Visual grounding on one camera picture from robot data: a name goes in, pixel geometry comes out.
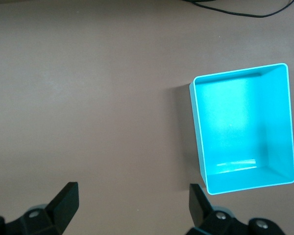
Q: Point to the brown table mat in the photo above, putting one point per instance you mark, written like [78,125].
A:
[88,98]

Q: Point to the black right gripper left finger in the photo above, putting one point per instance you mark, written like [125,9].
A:
[61,210]

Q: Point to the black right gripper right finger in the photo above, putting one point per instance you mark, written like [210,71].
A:
[201,210]

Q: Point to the teal plastic bin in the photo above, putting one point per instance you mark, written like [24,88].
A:
[235,122]

